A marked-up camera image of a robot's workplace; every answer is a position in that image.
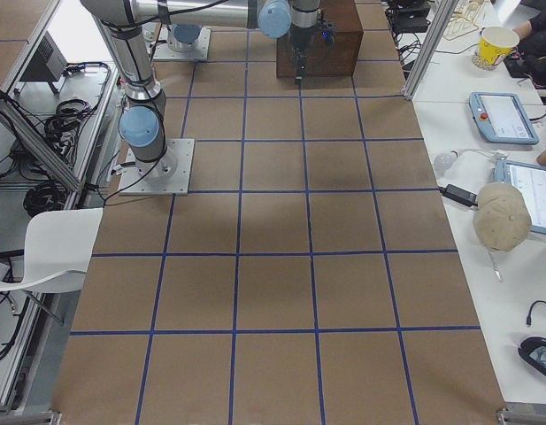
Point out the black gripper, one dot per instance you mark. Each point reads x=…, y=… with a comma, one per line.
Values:
x=297, y=39

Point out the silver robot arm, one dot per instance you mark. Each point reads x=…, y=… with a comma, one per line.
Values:
x=121, y=22
x=183, y=37

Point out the dark brown wooden cabinet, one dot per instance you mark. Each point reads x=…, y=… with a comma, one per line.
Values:
x=336, y=60

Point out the white light bulb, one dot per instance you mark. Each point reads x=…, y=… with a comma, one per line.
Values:
x=445, y=161

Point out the yellow popcorn cup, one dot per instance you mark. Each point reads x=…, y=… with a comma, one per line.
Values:
x=495, y=44

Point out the black power adapter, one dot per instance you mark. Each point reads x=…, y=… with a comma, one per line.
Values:
x=459, y=195

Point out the blue teach pendant far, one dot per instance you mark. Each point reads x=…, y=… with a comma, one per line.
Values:
x=501, y=118

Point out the blue teach pendant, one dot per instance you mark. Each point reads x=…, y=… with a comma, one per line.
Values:
x=530, y=180
x=501, y=118

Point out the grey metal box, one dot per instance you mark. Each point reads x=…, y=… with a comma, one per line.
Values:
x=46, y=65

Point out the beige baseball cap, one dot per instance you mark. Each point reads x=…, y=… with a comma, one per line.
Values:
x=502, y=220

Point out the blue teach pendant near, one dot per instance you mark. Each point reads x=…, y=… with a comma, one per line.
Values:
x=530, y=180

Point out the white plastic chair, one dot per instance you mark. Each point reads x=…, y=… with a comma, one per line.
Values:
x=57, y=251

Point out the black glasses case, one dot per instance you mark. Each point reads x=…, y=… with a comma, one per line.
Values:
x=533, y=351

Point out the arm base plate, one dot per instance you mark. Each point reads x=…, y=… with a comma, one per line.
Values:
x=171, y=175
x=168, y=49

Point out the aluminium frame post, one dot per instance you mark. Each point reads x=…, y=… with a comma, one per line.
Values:
x=434, y=34

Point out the wooden wire rack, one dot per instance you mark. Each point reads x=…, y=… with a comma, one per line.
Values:
x=465, y=19

